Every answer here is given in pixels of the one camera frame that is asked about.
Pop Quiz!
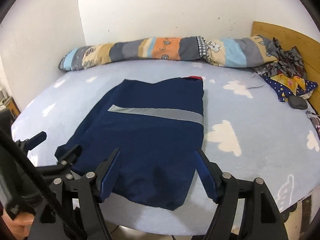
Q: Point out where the navy work jacket red collar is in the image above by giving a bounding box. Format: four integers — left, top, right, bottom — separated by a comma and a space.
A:
55, 76, 204, 210

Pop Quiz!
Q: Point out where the person's left hand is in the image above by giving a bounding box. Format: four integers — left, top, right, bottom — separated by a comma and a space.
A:
2, 210, 35, 240

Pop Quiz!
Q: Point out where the wooden furniture at left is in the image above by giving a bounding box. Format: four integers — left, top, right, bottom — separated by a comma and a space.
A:
0, 86, 21, 121

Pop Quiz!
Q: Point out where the light blue cloud bed sheet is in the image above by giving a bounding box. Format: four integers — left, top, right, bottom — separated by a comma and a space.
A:
10, 59, 320, 237

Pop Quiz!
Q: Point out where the dark grey oval object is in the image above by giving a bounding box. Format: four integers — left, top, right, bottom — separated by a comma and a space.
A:
288, 95, 308, 110

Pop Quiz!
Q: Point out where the dark patterned pillow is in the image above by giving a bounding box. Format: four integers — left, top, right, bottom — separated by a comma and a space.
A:
262, 74, 318, 102

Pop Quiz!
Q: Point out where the grey patterned crumpled cloth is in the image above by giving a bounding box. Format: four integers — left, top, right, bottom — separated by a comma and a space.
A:
253, 37, 307, 79

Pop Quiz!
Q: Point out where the striped patchwork rolled quilt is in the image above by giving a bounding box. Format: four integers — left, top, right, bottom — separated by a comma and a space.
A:
58, 35, 277, 72

